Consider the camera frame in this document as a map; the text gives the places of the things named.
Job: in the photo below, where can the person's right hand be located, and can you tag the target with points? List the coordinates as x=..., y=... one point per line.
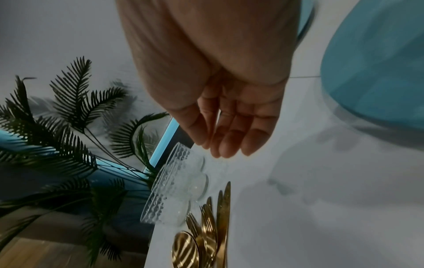
x=212, y=57

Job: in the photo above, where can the clear glass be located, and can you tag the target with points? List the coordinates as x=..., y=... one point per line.
x=185, y=157
x=185, y=182
x=165, y=209

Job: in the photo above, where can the gold fork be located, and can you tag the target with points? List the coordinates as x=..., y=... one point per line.
x=192, y=223

